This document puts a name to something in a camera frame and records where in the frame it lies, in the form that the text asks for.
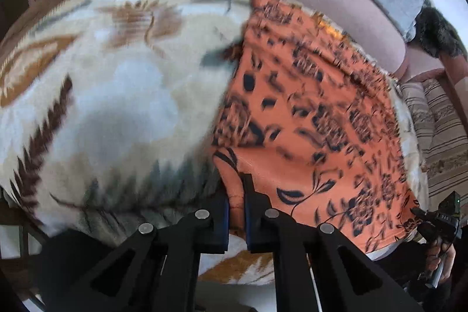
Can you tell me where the person's right hand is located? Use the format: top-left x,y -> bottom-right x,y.
426,242 -> 456,282

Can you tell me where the dark furry cloth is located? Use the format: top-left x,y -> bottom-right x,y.
413,7 -> 467,58

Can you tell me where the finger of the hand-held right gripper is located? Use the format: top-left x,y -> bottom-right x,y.
410,207 -> 436,231

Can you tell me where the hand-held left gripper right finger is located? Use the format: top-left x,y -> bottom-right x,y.
239,173 -> 425,312

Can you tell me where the beige striped cushion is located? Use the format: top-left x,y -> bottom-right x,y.
400,78 -> 468,210

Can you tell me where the beige leaf-print blanket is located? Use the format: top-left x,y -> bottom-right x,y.
0,0 -> 430,287

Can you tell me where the pink brown sofa backrest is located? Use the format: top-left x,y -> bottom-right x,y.
271,0 -> 445,84

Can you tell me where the orange floral garment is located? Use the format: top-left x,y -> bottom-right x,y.
210,0 -> 425,254

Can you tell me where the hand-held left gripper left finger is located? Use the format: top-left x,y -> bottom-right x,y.
46,192 -> 230,312

